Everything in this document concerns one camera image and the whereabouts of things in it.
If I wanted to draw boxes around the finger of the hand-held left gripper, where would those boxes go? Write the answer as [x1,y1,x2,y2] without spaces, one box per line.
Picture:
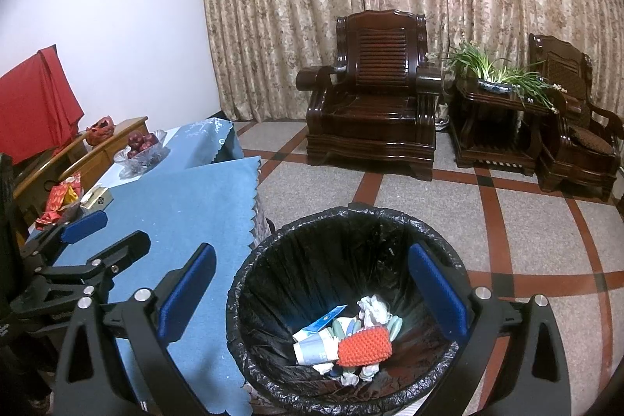
[19,210,108,269]
[36,230,152,296]

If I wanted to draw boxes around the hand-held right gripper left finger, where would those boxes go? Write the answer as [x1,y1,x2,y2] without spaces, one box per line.
[53,243,216,416]

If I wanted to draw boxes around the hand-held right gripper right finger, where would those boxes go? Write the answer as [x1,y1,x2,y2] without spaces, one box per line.
[408,243,572,416]

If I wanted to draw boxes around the green foam net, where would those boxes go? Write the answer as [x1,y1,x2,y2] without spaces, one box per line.
[331,319,362,341]
[385,313,403,342]

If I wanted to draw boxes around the orange foam net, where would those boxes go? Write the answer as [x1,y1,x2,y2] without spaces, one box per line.
[336,327,394,368]

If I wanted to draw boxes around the white cardboard box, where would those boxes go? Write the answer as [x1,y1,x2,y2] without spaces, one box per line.
[291,305,348,343]

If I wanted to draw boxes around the black-lined waste bin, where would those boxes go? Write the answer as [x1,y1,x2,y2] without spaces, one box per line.
[225,205,471,414]

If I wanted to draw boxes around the golden tissue box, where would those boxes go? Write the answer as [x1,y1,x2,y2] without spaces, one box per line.
[79,184,114,209]

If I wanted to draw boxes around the blue scalloped tablecloth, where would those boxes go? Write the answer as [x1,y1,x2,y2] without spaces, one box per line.
[24,156,266,416]

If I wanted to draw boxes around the glass fruit bowl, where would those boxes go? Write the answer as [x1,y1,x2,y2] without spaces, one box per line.
[113,131,169,175]

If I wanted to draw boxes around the red woven basket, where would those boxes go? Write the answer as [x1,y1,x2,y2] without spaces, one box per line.
[85,116,116,147]

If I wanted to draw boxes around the red cloth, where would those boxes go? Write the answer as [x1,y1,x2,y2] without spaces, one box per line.
[0,44,85,166]

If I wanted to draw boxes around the light blue patterned tablecloth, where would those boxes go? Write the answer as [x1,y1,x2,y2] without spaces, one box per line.
[105,117,245,183]

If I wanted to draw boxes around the dark wooden side table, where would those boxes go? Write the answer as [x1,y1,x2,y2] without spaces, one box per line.
[446,77,559,177]

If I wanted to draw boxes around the potted green plant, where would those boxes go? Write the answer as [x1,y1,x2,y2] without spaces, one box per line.
[426,40,569,115]

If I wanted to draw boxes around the dark wooden armchair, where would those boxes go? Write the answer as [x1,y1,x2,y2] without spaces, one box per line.
[529,33,624,202]
[296,9,444,181]

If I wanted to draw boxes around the beige patterned curtain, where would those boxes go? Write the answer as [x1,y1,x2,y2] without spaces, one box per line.
[190,0,624,139]

